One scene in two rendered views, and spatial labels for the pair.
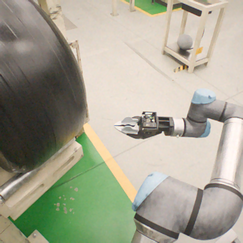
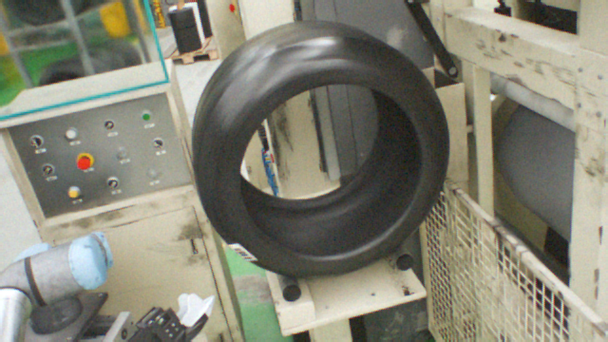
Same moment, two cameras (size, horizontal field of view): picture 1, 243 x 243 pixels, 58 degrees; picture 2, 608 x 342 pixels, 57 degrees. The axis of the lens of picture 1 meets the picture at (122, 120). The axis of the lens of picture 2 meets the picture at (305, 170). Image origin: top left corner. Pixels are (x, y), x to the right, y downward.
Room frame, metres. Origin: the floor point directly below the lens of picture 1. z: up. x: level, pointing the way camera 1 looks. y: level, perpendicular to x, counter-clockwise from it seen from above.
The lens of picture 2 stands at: (1.43, -0.49, 1.71)
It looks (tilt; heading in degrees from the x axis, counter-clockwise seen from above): 25 degrees down; 135
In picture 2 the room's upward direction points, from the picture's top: 11 degrees counter-clockwise
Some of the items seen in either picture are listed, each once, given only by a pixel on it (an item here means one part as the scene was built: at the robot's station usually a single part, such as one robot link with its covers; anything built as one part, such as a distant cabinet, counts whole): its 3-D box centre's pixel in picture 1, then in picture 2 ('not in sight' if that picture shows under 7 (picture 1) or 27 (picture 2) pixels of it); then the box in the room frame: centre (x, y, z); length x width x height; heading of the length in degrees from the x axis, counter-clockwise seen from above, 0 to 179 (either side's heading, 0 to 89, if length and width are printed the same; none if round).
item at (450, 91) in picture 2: not in sight; (427, 128); (0.61, 0.86, 1.05); 0.20 x 0.15 x 0.30; 143
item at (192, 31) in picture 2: not in sight; (190, 27); (-5.26, 4.47, 0.38); 1.20 x 0.80 x 0.76; 130
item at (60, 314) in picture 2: not in sight; (51, 303); (-0.15, -0.07, 0.77); 0.15 x 0.15 x 0.10
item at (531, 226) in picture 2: not in sight; (529, 194); (0.73, 1.33, 0.61); 0.33 x 0.06 x 0.86; 53
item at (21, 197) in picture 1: (42, 172); (284, 274); (0.47, 0.32, 0.84); 0.36 x 0.09 x 0.06; 143
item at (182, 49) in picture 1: (190, 31); not in sight; (2.78, -0.86, 0.40); 0.60 x 0.35 x 0.80; 32
